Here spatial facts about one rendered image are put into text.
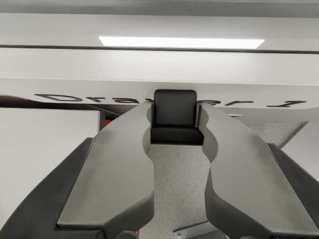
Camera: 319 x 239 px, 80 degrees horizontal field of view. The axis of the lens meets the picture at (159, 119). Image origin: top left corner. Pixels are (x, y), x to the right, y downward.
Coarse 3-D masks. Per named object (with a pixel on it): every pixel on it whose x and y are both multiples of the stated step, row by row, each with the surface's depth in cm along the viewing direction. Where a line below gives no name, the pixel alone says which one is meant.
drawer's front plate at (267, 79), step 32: (0, 64) 11; (32, 64) 11; (64, 64) 11; (96, 64) 11; (128, 64) 11; (160, 64) 11; (192, 64) 11; (224, 64) 10; (256, 64) 10; (288, 64) 10; (32, 96) 17; (96, 96) 16; (128, 96) 16; (224, 96) 15; (256, 96) 14; (288, 96) 14
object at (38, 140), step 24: (0, 120) 28; (24, 120) 28; (48, 120) 28; (72, 120) 27; (96, 120) 27; (0, 144) 28; (24, 144) 27; (48, 144) 27; (72, 144) 27; (0, 168) 27; (24, 168) 27; (48, 168) 27; (0, 192) 27; (24, 192) 27; (0, 216) 27
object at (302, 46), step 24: (48, 48) 11; (72, 48) 11; (96, 48) 11; (120, 48) 11; (144, 48) 11; (168, 48) 10; (192, 48) 10; (216, 48) 10; (240, 48) 10; (264, 48) 10; (288, 48) 10; (312, 48) 10
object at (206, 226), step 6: (204, 222) 99; (186, 228) 99; (192, 228) 99; (198, 228) 99; (204, 228) 99; (210, 228) 99; (216, 228) 98; (174, 234) 99; (180, 234) 99; (186, 234) 99; (192, 234) 99; (198, 234) 99; (204, 234) 98; (210, 234) 96; (216, 234) 95; (222, 234) 94
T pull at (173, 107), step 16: (160, 96) 12; (176, 96) 12; (192, 96) 12; (160, 112) 12; (176, 112) 12; (192, 112) 12; (160, 128) 12; (176, 128) 12; (192, 128) 12; (160, 144) 12; (176, 144) 12; (192, 144) 12
